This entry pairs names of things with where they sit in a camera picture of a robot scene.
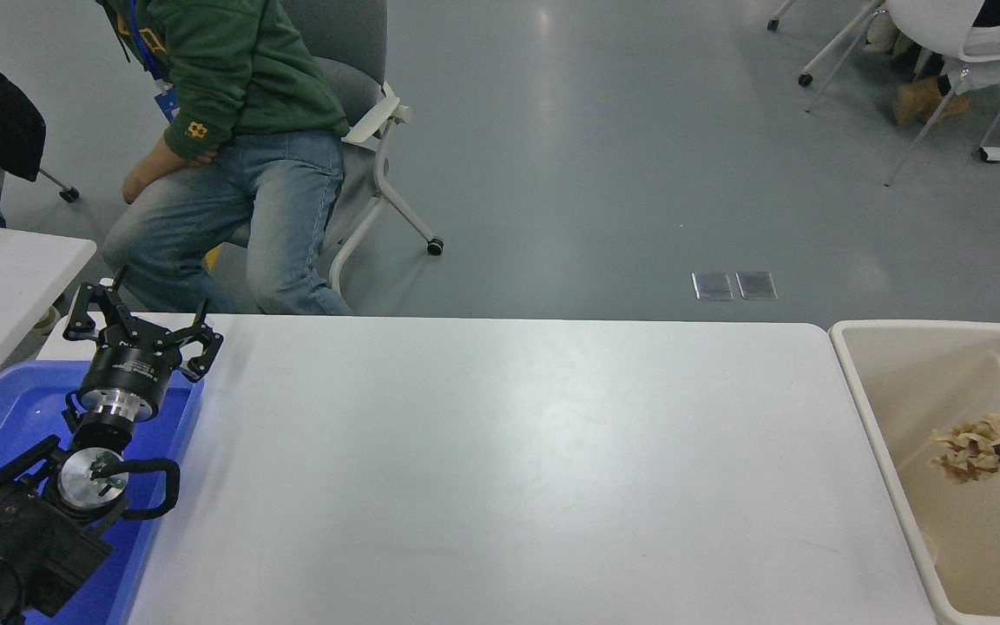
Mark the person's right hand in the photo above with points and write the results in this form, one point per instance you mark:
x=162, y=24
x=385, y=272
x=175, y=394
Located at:
x=203, y=158

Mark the seated person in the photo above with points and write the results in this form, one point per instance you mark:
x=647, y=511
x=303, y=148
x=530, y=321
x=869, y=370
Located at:
x=240, y=87

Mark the large pale plastic bin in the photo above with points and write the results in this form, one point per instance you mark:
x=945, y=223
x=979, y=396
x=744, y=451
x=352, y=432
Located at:
x=917, y=382

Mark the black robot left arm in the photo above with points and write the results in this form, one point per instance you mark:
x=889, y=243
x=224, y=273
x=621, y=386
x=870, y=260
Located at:
x=23, y=538

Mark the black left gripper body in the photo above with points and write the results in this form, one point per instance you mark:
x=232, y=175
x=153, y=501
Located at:
x=122, y=365

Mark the white grey office chair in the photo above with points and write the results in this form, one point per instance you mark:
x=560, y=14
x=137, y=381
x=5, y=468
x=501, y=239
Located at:
x=361, y=52

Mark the person's left forearm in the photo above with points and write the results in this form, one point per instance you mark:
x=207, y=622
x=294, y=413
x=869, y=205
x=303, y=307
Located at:
x=192, y=134

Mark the tan paper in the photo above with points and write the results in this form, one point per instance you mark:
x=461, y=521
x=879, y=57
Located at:
x=969, y=451

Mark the metal floor plate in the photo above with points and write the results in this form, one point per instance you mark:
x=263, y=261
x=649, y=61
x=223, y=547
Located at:
x=756, y=285
x=713, y=286

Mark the white side table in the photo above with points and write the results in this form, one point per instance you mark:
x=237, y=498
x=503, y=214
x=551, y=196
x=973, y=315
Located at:
x=5, y=278

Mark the person's left hand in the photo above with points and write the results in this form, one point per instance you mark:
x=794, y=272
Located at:
x=144, y=178

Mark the chair base with casters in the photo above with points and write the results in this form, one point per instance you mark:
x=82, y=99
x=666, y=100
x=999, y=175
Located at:
x=805, y=80

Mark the chair with black caster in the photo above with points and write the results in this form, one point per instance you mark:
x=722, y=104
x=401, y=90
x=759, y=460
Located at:
x=70, y=194

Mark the person with tan boots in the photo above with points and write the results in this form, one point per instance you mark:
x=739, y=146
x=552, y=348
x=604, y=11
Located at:
x=921, y=100

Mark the blue plastic tray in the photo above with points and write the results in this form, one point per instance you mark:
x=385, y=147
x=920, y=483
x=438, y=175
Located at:
x=14, y=408

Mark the white shell chair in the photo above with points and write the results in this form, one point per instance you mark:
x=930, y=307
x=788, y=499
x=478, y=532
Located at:
x=934, y=22

